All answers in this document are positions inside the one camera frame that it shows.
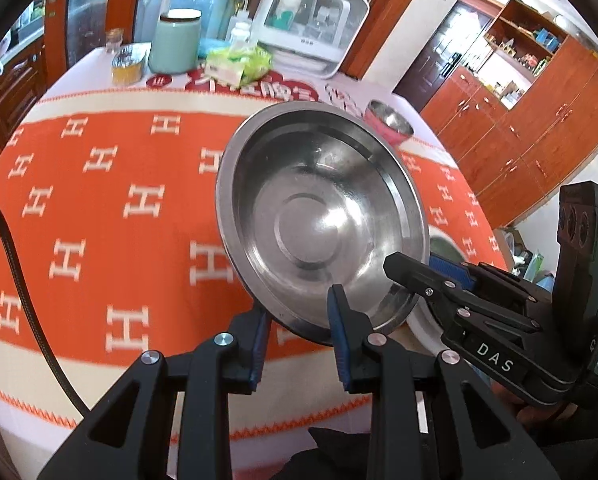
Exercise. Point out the white countertop sterilizer cabinet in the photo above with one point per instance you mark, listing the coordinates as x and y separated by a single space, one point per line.
304 42

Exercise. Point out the mint green canister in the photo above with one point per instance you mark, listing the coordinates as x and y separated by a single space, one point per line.
174 45

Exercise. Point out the large white plate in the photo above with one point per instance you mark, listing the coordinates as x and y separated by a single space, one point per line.
421 327

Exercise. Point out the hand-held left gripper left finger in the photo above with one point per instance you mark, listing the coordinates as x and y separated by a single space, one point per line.
258 352

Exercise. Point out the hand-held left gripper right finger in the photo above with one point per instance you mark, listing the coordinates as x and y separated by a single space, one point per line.
339 340

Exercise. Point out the wooden wall cabinets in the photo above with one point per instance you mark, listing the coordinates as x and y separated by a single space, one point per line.
504 125

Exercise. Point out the yellow food container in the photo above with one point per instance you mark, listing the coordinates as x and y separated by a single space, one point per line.
126 67

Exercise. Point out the clear plastic bottle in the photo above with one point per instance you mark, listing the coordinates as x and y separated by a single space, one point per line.
239 32

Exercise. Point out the pink steel-lined bowl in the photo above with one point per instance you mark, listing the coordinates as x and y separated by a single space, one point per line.
386 127

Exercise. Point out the person's right hand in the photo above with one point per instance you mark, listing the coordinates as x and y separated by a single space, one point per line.
534 410

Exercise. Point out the dark cloth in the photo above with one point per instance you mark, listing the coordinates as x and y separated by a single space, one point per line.
329 455

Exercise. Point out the white red-printed tablecloth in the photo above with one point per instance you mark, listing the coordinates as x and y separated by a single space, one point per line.
74 75

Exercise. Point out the small glass jar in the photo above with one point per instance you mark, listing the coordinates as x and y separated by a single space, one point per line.
113 42

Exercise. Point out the dark entrance door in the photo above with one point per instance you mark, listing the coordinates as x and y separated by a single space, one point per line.
444 55

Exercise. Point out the green tissue pack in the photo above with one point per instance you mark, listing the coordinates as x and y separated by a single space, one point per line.
234 65

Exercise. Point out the large flat-bottomed steel bowl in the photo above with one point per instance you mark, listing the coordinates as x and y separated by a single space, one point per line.
304 210

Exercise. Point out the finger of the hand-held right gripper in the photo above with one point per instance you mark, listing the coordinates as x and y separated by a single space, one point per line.
446 264
429 285

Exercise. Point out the wooden glass display cabinet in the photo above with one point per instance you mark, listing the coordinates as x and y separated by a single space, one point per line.
94 5

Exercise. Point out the wooden door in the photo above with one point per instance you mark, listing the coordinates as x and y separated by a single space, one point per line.
399 10

